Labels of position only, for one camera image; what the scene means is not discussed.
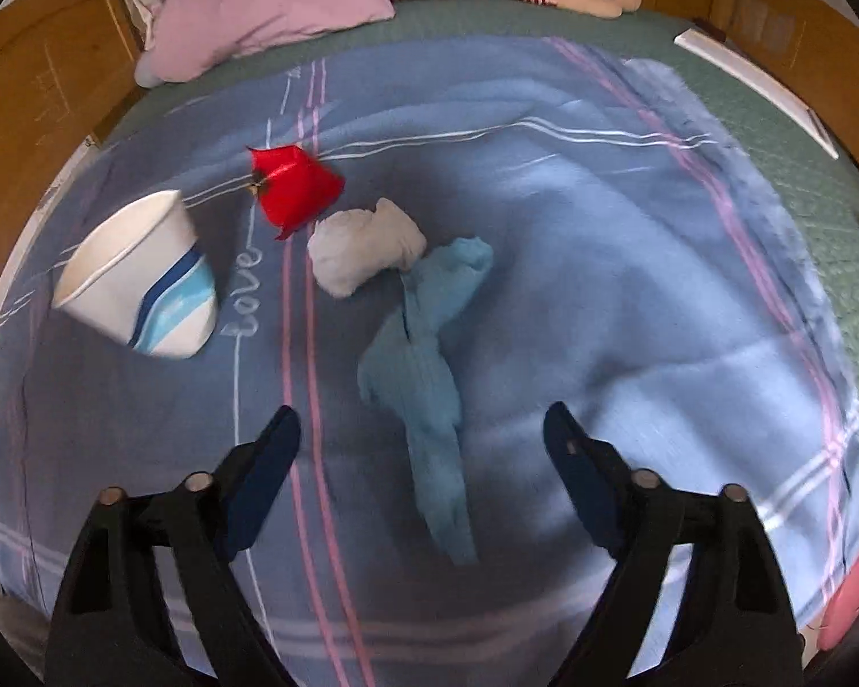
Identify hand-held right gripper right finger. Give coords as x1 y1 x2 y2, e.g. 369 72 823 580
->
542 401 806 687

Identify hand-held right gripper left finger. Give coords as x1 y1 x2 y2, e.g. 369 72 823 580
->
43 404 305 687

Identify light blue cloth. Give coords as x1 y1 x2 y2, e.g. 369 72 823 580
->
358 238 495 565

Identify white tissue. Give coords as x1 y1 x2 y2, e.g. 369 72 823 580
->
308 198 428 299

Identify blue striped paper cup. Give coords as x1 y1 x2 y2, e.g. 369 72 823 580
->
52 189 219 360

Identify small red wrapper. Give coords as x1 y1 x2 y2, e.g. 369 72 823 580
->
247 145 346 242

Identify blue plaid blanket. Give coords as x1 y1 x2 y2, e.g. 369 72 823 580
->
0 35 859 687

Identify green mattress cover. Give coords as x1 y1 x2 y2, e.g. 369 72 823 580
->
93 0 859 437

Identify white flat board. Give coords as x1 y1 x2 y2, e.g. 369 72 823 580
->
674 27 838 159

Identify pink pillow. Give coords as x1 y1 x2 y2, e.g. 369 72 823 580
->
150 0 396 80

